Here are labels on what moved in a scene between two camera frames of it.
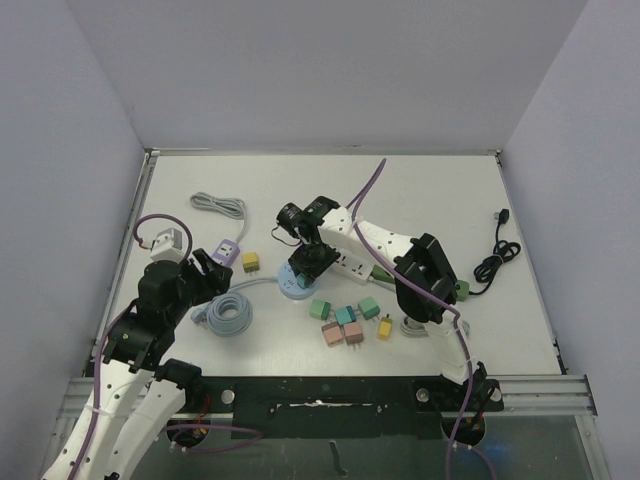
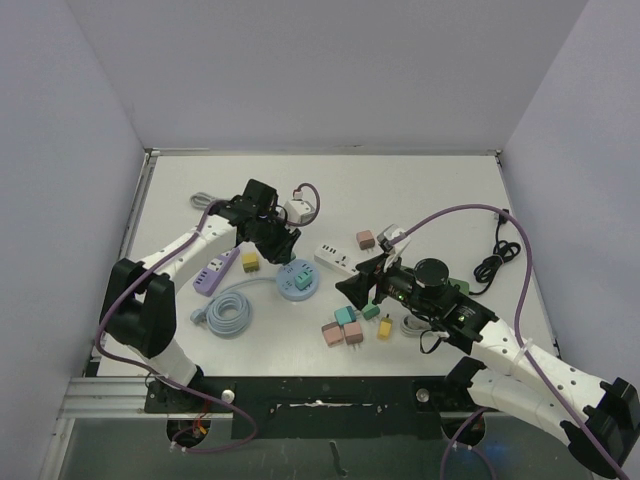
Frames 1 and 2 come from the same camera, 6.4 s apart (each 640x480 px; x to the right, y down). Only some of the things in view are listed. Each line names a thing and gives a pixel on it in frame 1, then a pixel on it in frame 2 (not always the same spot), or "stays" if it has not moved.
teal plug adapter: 303,281 stays
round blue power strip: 288,283 stays
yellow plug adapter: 385,328 stays
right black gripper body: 314,260 -> 377,279
